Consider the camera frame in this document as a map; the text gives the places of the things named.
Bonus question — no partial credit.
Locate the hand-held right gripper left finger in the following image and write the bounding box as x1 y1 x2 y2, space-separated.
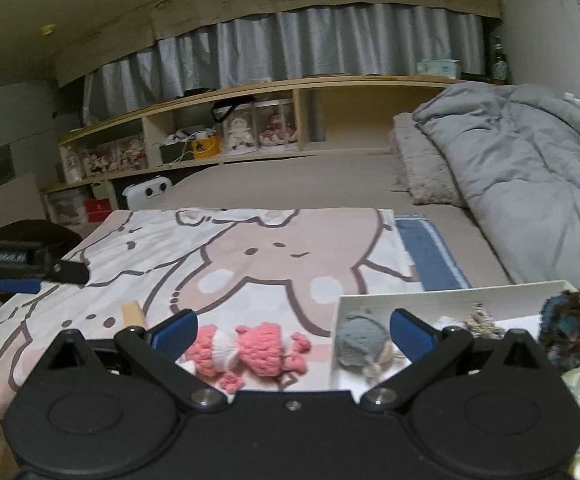
40 309 227 414

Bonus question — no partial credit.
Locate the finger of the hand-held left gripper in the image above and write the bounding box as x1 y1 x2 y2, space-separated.
0 279 42 295
40 260 91 287

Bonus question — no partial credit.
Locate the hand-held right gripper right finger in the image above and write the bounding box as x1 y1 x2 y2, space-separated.
362 309 546 414

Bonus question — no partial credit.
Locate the white rectangular tray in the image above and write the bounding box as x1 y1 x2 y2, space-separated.
329 280 580 461

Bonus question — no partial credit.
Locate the pink and white crochet toy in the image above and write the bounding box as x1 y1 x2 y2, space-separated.
184 323 313 394

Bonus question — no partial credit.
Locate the dark brown cushion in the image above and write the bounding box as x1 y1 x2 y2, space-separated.
0 220 83 261

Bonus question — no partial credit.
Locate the small wooden block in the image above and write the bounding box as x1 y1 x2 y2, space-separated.
121 301 147 329

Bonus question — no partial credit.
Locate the grey crochet toy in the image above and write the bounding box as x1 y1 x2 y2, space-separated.
334 309 411 378

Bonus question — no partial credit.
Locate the red box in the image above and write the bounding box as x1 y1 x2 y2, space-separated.
84 197 113 223

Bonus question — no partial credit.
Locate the blue striped towel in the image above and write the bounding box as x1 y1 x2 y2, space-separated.
395 213 473 292

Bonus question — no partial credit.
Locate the cartoon printed blanket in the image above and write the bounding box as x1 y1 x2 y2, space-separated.
0 207 421 476

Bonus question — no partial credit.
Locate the white appliance with two holes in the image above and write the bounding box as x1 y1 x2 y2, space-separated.
121 175 175 209

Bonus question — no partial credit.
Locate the row of small figurines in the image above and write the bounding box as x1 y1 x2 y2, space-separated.
62 136 148 183

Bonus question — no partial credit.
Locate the fuzzy beige pillow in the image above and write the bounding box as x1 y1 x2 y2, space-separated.
390 112 465 207

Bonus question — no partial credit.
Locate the yellow bucket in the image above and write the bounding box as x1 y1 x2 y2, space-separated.
191 134 221 159

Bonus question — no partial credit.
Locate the grey duvet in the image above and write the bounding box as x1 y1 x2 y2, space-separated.
412 81 580 306

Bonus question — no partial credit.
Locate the doll in clear jar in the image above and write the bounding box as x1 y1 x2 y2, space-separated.
256 100 301 150
222 105 258 153

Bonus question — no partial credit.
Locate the long wooden shelf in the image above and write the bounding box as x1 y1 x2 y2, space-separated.
42 75 508 226

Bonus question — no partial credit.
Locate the tissue box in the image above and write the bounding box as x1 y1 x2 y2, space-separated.
416 58 461 79

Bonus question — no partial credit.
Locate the dark glass bottle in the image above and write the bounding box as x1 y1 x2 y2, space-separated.
490 35 511 83

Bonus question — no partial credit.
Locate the grey curtain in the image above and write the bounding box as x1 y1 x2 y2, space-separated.
82 2 485 123

